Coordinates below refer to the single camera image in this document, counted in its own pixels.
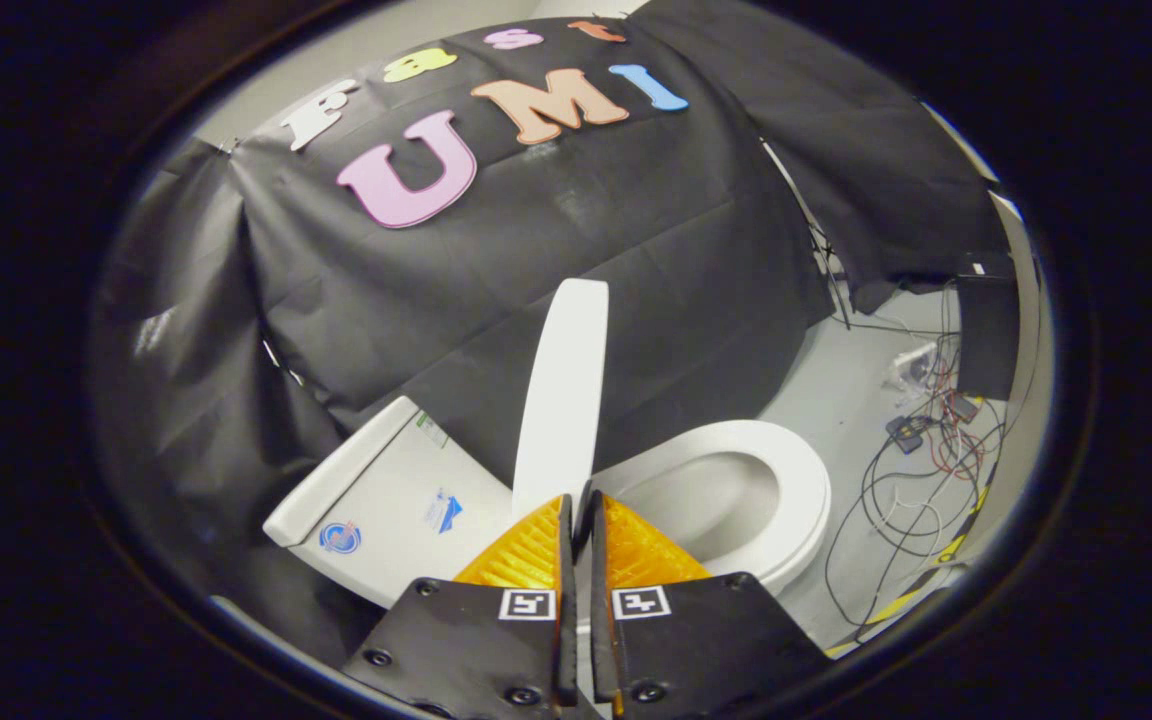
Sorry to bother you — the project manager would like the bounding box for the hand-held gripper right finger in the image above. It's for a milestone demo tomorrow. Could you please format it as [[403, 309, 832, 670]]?
[[586, 488, 832, 720]]

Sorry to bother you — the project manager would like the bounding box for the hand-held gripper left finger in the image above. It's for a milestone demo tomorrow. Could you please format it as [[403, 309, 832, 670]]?
[[341, 493, 579, 720]]

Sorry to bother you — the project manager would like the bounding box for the white toilet lid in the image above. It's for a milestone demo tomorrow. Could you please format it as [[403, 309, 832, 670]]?
[[511, 278, 610, 521]]

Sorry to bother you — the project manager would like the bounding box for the white toilet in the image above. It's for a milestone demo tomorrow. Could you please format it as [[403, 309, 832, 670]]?
[[263, 395, 832, 613]]

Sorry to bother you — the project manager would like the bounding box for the white toilet seat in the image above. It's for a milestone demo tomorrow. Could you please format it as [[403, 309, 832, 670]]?
[[591, 419, 832, 598]]

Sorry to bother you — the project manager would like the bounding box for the small black device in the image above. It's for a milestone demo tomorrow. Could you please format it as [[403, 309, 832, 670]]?
[[884, 414, 929, 454]]

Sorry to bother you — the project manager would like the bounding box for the black backdrop cloth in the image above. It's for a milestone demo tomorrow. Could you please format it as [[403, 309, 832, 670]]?
[[86, 0, 1022, 651]]

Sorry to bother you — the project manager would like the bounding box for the black box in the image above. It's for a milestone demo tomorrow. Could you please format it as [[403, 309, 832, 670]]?
[[954, 272, 1023, 403]]

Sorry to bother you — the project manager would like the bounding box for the tangle of floor cables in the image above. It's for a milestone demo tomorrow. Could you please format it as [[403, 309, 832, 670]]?
[[821, 320, 1015, 646]]

